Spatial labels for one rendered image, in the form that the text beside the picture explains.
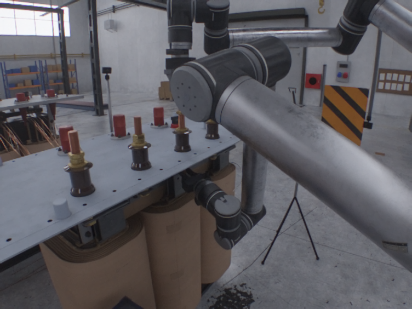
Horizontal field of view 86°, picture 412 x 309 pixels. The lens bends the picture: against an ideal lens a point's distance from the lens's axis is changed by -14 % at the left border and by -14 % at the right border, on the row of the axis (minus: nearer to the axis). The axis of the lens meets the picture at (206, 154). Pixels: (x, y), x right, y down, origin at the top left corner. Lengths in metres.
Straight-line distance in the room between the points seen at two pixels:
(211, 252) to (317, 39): 1.49
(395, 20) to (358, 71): 4.44
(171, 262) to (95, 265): 0.52
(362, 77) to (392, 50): 8.42
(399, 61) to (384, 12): 12.75
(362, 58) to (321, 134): 5.30
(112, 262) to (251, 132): 0.79
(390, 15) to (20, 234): 1.57
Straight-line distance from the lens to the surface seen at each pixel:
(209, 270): 2.00
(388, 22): 1.38
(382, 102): 14.10
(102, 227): 1.04
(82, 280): 1.13
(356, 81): 5.78
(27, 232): 0.77
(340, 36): 1.50
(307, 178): 0.51
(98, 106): 10.93
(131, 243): 1.13
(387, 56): 14.08
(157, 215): 1.28
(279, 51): 0.78
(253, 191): 1.06
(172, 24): 1.15
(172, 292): 1.64
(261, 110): 0.52
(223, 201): 1.03
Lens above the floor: 1.74
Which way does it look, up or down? 19 degrees down
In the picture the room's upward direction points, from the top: straight up
